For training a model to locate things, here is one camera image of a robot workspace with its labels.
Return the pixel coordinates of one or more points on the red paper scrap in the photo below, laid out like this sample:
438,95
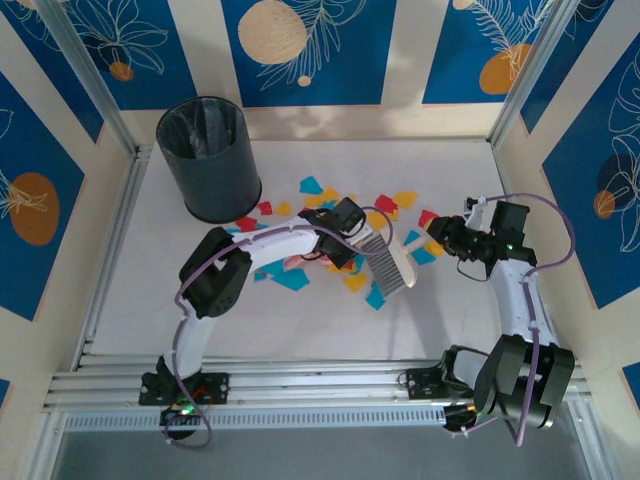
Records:
265,207
385,202
245,222
427,217

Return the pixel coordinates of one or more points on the aluminium frame leg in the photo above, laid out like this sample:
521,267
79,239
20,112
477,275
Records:
592,445
45,450

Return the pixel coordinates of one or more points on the wide aluminium frame rail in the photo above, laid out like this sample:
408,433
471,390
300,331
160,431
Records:
320,385

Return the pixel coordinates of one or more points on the black round waste bin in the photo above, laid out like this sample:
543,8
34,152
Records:
220,175

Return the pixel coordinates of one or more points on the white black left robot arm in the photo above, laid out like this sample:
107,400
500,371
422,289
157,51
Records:
280,250

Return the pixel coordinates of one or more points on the aluminium side rail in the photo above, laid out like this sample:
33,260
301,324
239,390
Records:
504,175
121,225

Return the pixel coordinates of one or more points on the pink plastic dustpan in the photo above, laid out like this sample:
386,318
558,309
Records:
302,260

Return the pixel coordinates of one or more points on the aluminium corner post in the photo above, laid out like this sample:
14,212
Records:
90,75
548,75

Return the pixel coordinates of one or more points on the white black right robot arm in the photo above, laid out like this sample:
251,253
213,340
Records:
520,300

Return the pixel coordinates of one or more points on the white hand brush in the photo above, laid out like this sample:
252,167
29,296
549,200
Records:
400,260

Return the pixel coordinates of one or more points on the large cyan paper scrap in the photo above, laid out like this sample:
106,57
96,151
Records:
291,280

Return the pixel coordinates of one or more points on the grey plastic bin liner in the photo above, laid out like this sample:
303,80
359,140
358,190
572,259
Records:
205,130

